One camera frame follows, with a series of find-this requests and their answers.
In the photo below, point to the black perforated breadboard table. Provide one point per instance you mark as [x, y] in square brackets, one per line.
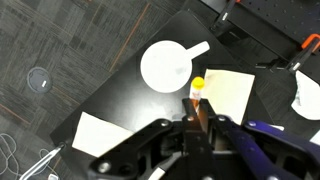
[273, 16]

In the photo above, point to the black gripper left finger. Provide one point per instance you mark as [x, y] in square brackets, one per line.
[193, 150]

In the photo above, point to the large brown paper bag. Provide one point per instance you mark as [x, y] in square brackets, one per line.
[96, 136]

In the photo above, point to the round grey floor outlet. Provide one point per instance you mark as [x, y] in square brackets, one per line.
[39, 80]

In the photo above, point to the plain brown paper bag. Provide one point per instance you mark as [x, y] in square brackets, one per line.
[230, 93]

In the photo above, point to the chrome tube chair frame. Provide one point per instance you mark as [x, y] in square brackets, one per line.
[40, 163]

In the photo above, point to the white crumpled cloth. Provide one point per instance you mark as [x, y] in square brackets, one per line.
[306, 96]

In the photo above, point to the orange marker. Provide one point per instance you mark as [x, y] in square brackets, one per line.
[197, 83]

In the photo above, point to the white ceramic mug cup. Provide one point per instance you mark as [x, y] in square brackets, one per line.
[166, 66]

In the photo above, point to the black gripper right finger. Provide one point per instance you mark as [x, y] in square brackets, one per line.
[253, 146]

